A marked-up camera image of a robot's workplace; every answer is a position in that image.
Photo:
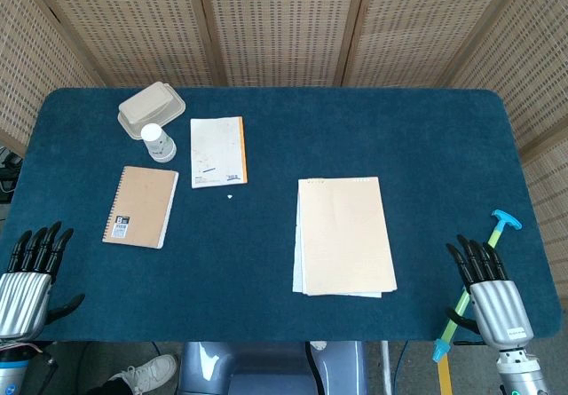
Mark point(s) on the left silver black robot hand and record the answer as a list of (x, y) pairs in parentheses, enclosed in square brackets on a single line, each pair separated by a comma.
[(24, 295)]

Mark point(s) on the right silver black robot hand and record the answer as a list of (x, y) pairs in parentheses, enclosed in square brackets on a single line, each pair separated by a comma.
[(499, 308)]

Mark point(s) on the tan cover lined notepad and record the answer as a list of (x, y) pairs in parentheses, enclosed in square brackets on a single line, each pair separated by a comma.
[(346, 235)]

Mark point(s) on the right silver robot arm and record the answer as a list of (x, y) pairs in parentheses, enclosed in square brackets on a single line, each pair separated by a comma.
[(521, 370)]

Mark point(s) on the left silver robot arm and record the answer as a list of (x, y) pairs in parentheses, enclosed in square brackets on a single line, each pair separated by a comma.
[(20, 370)]

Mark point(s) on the brown spiral notebook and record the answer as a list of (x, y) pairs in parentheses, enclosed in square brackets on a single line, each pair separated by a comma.
[(139, 206)]

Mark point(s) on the white orange-edged notepad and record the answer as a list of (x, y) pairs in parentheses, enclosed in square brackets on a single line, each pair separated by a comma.
[(217, 153)]

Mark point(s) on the black trouser leg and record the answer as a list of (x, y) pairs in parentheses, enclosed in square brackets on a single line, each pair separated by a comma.
[(106, 387)]

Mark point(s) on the white table leg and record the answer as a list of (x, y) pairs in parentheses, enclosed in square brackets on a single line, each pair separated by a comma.
[(387, 366)]

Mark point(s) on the white sneaker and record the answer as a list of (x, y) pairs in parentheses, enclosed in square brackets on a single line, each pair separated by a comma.
[(148, 370)]

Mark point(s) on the white paper cup stack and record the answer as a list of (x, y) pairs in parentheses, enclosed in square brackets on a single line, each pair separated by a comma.
[(157, 144)]

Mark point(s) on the beige pulp food container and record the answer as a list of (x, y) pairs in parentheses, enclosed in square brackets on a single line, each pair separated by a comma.
[(148, 104)]

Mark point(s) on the dark blue table mat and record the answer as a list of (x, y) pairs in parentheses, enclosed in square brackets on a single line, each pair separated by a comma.
[(266, 257)]

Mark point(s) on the grey blue robot torso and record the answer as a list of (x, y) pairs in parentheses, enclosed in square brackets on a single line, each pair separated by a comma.
[(262, 370)]

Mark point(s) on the woven bamboo folding screen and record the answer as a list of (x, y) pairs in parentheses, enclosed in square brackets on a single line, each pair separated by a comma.
[(284, 22)]

